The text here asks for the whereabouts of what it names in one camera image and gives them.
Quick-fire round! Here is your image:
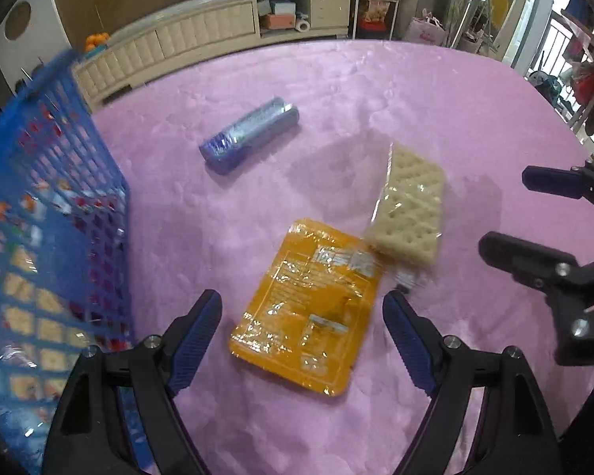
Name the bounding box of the orange snack packet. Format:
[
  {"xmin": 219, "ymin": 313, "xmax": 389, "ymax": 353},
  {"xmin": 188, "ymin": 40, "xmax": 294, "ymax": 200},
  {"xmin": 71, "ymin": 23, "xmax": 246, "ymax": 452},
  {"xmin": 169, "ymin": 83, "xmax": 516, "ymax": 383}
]
[{"xmin": 228, "ymin": 218, "xmax": 384, "ymax": 397}]

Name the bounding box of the white metal rack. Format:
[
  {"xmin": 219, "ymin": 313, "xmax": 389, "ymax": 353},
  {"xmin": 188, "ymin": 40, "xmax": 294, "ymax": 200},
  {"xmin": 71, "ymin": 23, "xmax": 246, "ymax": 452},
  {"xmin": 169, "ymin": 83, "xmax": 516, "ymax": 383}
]
[{"xmin": 349, "ymin": 0, "xmax": 407, "ymax": 40}]

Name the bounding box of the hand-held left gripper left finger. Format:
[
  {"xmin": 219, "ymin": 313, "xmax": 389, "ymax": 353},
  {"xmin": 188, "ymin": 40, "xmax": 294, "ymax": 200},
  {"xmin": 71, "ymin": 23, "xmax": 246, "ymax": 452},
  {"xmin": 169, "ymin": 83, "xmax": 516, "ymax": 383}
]
[{"xmin": 42, "ymin": 289, "xmax": 223, "ymax": 475}]

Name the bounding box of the clear cracker packet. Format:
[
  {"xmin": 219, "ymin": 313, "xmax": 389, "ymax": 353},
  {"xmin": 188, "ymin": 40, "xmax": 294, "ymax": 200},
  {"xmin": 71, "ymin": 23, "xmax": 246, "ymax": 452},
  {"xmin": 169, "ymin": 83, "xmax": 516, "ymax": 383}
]
[{"xmin": 365, "ymin": 141, "xmax": 447, "ymax": 265}]

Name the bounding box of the pink quilted cover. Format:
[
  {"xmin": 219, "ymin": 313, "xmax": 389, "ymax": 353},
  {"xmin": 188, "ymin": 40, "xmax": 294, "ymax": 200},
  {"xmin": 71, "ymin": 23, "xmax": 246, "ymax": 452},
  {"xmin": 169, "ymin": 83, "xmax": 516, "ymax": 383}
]
[{"xmin": 89, "ymin": 40, "xmax": 594, "ymax": 475}]

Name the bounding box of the blue plastic basket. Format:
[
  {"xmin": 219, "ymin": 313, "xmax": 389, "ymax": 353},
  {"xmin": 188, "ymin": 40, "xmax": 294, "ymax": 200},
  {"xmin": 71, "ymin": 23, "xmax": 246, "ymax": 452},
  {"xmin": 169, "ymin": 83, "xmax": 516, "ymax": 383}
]
[{"xmin": 0, "ymin": 49, "xmax": 139, "ymax": 475}]

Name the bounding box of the pink box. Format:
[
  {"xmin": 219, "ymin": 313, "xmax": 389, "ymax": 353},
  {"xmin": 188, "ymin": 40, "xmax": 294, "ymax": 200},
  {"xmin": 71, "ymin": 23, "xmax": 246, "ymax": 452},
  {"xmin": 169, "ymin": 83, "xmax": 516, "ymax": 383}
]
[{"xmin": 262, "ymin": 12, "xmax": 298, "ymax": 30}]

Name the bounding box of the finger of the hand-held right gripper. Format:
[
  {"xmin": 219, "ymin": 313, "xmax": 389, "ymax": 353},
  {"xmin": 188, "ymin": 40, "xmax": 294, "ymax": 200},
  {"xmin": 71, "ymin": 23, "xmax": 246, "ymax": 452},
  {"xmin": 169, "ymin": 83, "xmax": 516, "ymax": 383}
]
[
  {"xmin": 521, "ymin": 162, "xmax": 594, "ymax": 203},
  {"xmin": 478, "ymin": 232, "xmax": 594, "ymax": 367}
]

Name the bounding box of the blue tube snack packet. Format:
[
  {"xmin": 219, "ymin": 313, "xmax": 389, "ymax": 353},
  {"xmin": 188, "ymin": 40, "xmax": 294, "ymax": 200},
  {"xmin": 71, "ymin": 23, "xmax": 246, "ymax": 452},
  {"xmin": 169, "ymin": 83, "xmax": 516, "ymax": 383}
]
[{"xmin": 199, "ymin": 95, "xmax": 300, "ymax": 175}]

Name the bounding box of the cream low cabinet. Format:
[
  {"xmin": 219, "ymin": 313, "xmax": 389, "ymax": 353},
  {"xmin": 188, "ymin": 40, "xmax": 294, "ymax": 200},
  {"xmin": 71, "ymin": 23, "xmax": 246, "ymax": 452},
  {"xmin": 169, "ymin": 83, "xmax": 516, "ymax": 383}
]
[{"xmin": 72, "ymin": 0, "xmax": 352, "ymax": 110}]

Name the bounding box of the pink gift bag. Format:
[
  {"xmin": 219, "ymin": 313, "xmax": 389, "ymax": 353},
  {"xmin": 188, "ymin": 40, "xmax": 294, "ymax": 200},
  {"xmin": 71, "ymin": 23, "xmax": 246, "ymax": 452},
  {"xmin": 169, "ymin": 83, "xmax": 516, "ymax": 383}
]
[{"xmin": 405, "ymin": 9, "xmax": 447, "ymax": 48}]

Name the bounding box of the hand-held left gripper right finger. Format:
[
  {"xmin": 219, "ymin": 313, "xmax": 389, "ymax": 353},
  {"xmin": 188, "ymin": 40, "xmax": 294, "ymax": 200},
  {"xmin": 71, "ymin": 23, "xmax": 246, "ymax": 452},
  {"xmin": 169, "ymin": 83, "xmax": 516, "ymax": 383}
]
[{"xmin": 382, "ymin": 291, "xmax": 560, "ymax": 475}]

